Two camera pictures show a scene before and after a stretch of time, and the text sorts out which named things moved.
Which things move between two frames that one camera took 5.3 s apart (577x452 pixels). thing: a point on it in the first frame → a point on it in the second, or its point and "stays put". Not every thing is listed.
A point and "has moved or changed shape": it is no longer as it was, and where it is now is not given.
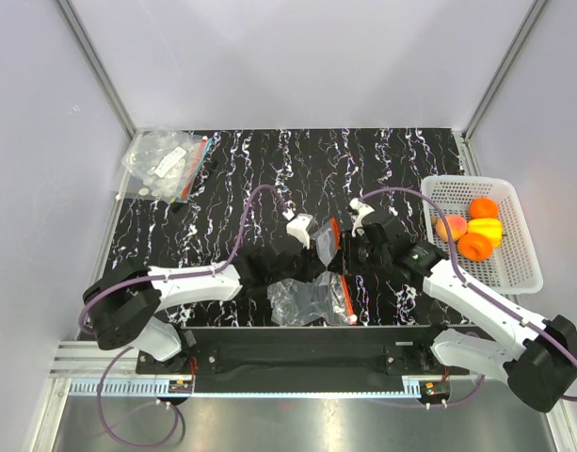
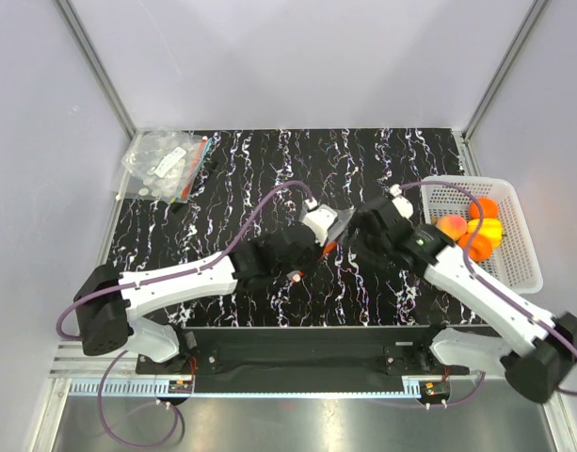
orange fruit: [473, 247] stays put
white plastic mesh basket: [511, 266] stays put
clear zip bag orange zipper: [311, 302] has moved or changed shape
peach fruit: [456, 223] stays put
